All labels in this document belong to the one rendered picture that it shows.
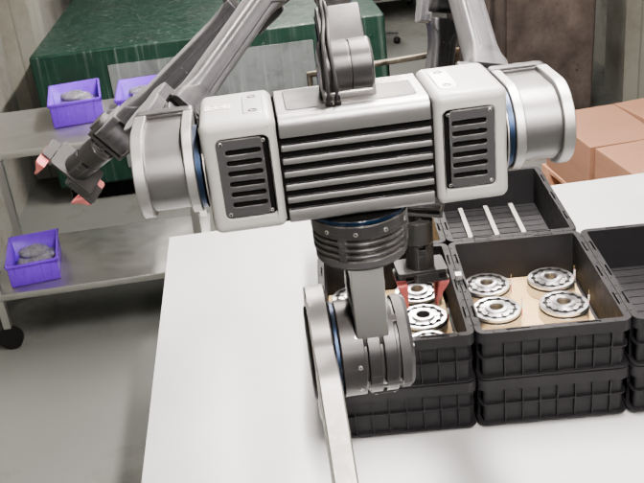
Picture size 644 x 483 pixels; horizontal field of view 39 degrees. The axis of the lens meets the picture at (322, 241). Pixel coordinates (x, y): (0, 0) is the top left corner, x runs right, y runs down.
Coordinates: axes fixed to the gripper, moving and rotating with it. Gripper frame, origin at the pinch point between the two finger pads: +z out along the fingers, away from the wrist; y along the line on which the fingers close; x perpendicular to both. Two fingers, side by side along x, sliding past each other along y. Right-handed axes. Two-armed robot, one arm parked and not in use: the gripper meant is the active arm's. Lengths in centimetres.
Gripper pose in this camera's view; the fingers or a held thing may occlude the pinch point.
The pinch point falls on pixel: (422, 302)
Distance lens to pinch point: 194.8
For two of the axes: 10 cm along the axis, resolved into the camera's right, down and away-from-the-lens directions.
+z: 0.9, 8.9, 4.5
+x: 1.2, 4.4, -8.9
